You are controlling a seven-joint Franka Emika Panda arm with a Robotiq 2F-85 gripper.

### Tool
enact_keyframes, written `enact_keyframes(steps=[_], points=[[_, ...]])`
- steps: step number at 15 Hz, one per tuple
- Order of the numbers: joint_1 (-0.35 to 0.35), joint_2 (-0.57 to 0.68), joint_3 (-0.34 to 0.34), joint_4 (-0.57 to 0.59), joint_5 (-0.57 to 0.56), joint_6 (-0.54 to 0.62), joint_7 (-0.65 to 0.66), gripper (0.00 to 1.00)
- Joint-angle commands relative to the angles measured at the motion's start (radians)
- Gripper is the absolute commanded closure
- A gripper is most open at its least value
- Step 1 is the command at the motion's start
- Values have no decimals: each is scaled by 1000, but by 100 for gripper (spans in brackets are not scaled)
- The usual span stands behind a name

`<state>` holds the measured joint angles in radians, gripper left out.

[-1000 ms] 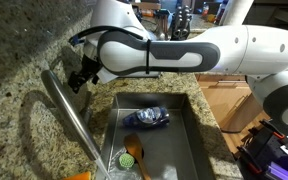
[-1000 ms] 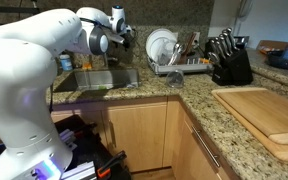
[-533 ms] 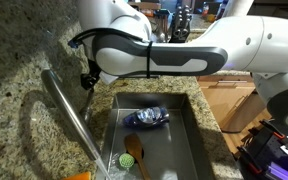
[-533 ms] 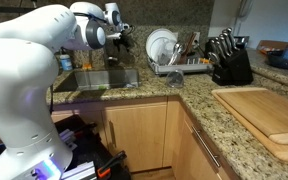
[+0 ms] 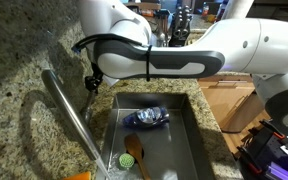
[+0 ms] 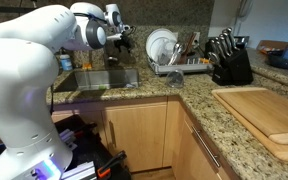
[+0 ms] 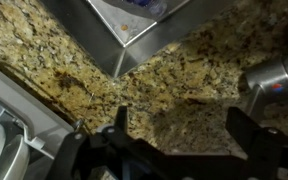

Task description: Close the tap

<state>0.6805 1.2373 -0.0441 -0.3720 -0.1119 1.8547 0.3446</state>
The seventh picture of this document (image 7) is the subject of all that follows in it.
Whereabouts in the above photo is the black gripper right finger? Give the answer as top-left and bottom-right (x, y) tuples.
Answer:
(225, 106), (262, 155)

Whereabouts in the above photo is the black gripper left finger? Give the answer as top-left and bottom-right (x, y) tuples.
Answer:
(113, 105), (129, 134)

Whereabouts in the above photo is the steel gooseneck tap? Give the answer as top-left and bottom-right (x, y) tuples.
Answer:
(238, 12), (288, 125)

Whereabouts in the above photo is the stainless steel sink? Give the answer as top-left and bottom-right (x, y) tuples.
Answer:
(39, 0), (236, 79)

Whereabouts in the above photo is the grey dish rack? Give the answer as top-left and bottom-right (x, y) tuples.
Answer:
(0, 59), (76, 180)

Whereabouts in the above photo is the small white plate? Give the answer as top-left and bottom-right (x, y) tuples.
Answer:
(0, 133), (31, 180)

